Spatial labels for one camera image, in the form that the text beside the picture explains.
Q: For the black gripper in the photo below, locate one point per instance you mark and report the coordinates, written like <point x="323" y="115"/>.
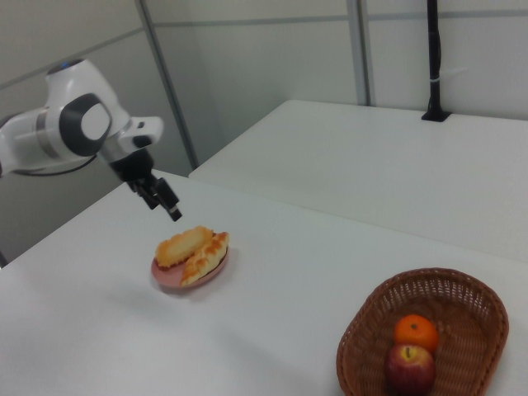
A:
<point x="134" y="167"/>

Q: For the striped spiral bread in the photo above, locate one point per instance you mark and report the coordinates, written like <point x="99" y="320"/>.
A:
<point x="181" y="245"/>

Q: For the braided leaf-shaped bread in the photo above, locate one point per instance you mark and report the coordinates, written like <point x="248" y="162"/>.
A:
<point x="204" y="257"/>

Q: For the orange tangerine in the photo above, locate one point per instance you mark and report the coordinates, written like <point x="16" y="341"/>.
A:
<point x="416" y="332"/>

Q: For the red apple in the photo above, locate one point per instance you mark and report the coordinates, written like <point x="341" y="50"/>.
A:
<point x="410" y="371"/>

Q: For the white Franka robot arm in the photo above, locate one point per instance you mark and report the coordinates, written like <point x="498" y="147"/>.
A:
<point x="24" y="140"/>

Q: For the pink plate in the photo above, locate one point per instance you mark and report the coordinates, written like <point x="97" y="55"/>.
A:
<point x="165" y="278"/>

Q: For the brown woven basket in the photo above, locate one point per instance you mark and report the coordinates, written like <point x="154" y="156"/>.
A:
<point x="466" y="305"/>

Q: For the black clamped pole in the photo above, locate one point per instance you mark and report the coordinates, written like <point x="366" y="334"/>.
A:
<point x="433" y="49"/>

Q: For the grey partition post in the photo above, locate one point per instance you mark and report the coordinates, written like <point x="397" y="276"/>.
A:
<point x="169" y="86"/>
<point x="363" y="53"/>

